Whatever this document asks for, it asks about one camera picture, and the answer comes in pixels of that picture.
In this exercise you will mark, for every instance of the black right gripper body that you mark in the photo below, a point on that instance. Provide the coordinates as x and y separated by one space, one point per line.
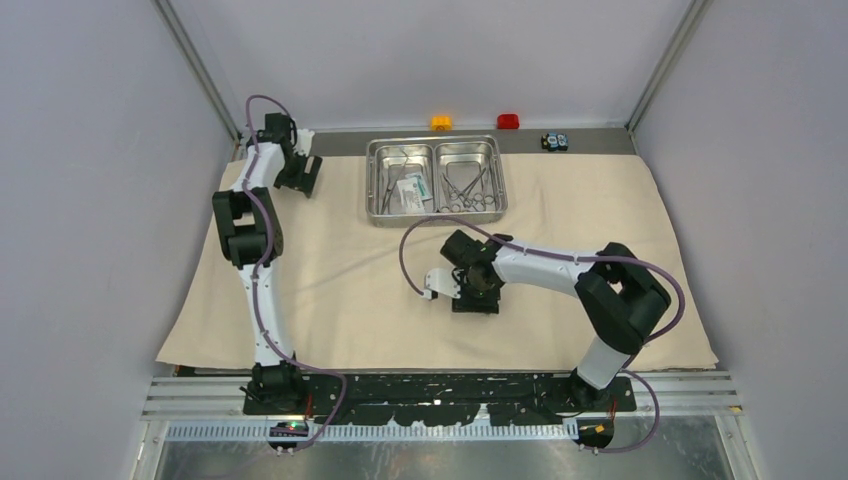
474 298

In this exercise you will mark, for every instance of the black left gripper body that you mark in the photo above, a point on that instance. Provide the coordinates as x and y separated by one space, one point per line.
293 176

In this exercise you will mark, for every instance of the cream cloth wrap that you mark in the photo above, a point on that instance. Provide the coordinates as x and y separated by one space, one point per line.
357 296

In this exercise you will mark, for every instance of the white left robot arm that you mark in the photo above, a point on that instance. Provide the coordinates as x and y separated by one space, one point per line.
252 240

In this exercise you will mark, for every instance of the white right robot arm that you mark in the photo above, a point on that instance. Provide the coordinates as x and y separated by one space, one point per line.
623 301

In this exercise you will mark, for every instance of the steel scissors pile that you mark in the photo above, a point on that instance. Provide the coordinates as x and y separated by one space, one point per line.
474 197

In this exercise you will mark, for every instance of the steel forceps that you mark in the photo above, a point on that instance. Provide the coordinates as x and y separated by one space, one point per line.
392 185

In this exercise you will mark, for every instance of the steel mesh instrument tray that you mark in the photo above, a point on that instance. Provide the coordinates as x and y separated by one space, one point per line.
459 156

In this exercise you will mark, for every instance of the green white sterile packet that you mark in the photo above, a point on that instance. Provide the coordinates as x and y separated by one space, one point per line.
414 193

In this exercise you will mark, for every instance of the yellow block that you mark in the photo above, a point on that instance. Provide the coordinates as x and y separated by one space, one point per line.
441 123

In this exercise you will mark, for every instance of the blue owl number tag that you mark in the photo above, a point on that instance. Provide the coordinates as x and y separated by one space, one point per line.
553 142

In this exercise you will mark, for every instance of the red block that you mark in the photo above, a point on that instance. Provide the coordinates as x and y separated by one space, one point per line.
508 121

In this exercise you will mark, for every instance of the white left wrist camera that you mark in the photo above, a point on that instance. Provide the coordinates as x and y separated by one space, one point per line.
304 141

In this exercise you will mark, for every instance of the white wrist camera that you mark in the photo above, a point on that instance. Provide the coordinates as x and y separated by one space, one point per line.
440 282
304 141

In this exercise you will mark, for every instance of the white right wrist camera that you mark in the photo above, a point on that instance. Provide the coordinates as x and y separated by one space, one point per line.
440 282

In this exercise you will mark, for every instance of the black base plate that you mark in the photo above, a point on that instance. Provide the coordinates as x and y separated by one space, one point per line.
440 399

